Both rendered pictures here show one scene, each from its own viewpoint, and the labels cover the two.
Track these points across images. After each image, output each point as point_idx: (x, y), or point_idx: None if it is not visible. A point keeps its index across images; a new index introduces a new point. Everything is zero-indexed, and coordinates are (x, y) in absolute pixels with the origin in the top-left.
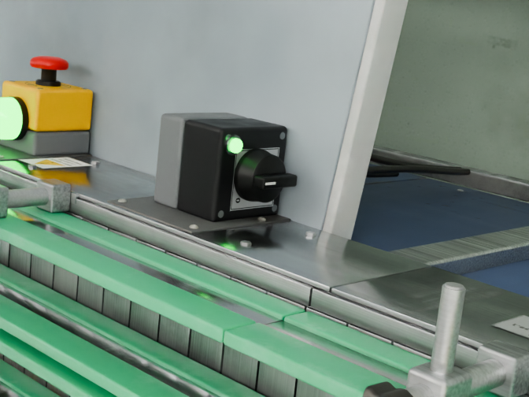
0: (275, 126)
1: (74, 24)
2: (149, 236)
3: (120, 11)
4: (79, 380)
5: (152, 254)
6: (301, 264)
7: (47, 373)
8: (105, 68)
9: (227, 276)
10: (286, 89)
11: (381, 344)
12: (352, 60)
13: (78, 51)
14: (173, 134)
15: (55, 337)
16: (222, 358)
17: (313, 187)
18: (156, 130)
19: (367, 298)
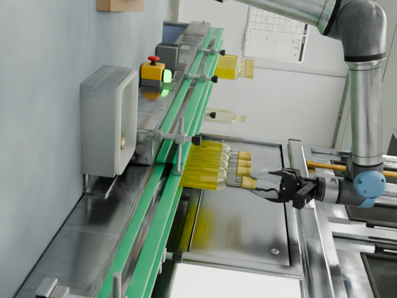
0: (163, 42)
1: (141, 46)
2: (188, 69)
3: (146, 35)
4: None
5: (193, 69)
6: (186, 57)
7: (206, 96)
8: (145, 53)
9: (191, 65)
10: (159, 35)
11: (198, 57)
12: (162, 23)
13: (142, 53)
14: (177, 51)
15: (203, 91)
16: None
17: None
18: (149, 61)
19: (193, 54)
